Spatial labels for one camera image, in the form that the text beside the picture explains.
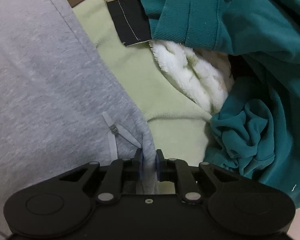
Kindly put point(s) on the black garment with beige trim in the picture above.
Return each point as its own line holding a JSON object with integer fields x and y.
{"x": 129, "y": 18}

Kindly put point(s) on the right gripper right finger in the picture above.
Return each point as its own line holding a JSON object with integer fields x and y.
{"x": 179, "y": 173}

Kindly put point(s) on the white fluffy cloth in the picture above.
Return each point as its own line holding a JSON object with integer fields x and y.
{"x": 204, "y": 76}

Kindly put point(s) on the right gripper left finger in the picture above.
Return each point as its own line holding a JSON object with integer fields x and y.
{"x": 118, "y": 173}

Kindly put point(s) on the teal sweatshirt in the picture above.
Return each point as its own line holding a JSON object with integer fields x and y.
{"x": 258, "y": 127}

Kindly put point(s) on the light green bed blanket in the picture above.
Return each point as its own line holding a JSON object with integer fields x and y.
{"x": 179, "y": 127}

